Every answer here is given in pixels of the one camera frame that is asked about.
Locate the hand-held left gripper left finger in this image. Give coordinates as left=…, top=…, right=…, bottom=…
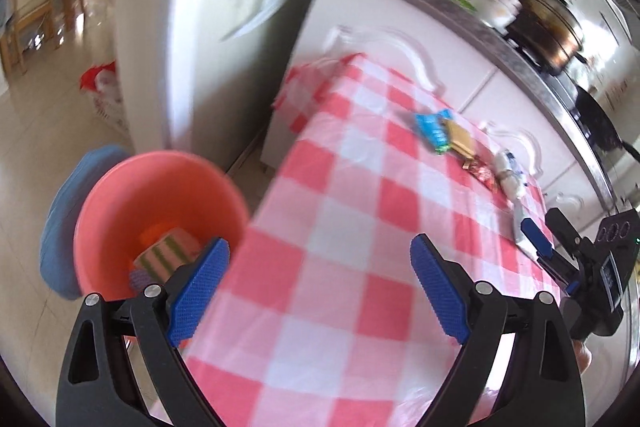
left=56, top=237, right=231, bottom=427

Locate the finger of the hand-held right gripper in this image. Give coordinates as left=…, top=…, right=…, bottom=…
left=520, top=217, right=581, bottom=295
left=544, top=207, right=586, bottom=265

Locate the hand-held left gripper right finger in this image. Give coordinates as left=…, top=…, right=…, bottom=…
left=410, top=233, right=587, bottom=427

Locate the grey foil packet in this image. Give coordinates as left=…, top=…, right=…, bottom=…
left=510, top=201, right=547, bottom=259

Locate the green striped yellow sponge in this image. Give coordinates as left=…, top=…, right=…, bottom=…
left=132, top=228, right=203, bottom=283

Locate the white bottle blue foil cap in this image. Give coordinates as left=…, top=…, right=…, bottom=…
left=496, top=148, right=523, bottom=172

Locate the pink plastic basin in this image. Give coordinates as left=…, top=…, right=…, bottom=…
left=72, top=149, right=251, bottom=343

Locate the person's right hand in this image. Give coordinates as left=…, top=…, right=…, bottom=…
left=574, top=338, right=595, bottom=375

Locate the red snack wrapper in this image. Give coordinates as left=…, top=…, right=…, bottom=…
left=462, top=154, right=501, bottom=192

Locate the red white checked tablecloth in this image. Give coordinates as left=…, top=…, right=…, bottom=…
left=150, top=52, right=566, bottom=427

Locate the black frying pan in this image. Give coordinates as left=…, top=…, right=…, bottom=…
left=570, top=84, right=633, bottom=155

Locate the cream cabinet door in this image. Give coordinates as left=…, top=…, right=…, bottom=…
left=260, top=0, right=501, bottom=172
left=457, top=67, right=613, bottom=218

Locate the yellow green snack wrapper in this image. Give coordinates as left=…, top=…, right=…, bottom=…
left=442, top=119, right=482, bottom=159

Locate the blue white snack wrapper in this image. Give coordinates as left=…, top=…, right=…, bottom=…
left=414, top=109, right=457, bottom=156

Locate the blue round stool cushion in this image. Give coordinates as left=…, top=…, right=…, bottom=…
left=39, top=144, right=132, bottom=303

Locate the dark cooking pot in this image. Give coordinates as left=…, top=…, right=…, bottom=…
left=502, top=0, right=588, bottom=78

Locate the red white plastic bag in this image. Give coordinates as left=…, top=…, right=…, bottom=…
left=79, top=61, right=132, bottom=138

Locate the steel edged kitchen countertop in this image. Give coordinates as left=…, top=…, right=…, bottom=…
left=307, top=0, right=631, bottom=212

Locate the white floral patterned refrigerator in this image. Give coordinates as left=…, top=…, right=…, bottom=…
left=112, top=0, right=331, bottom=168

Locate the wooden chair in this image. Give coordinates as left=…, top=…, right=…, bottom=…
left=0, top=0, right=81, bottom=78

